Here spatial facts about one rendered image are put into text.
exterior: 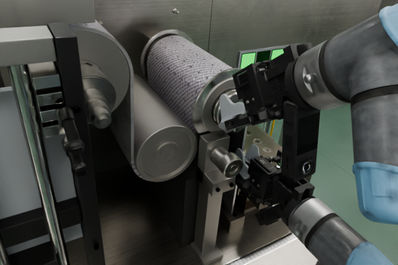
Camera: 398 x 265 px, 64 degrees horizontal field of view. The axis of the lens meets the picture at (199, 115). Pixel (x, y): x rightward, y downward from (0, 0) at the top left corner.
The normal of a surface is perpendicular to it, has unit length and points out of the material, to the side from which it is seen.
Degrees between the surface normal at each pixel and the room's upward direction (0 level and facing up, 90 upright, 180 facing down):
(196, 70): 37
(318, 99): 120
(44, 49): 90
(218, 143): 90
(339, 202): 0
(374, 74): 68
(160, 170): 90
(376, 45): 76
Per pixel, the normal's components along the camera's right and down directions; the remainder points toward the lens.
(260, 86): 0.42, -0.20
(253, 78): -0.87, 0.19
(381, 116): -0.76, -0.20
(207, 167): 0.49, 0.46
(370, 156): -0.92, -0.14
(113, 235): 0.07, -0.87
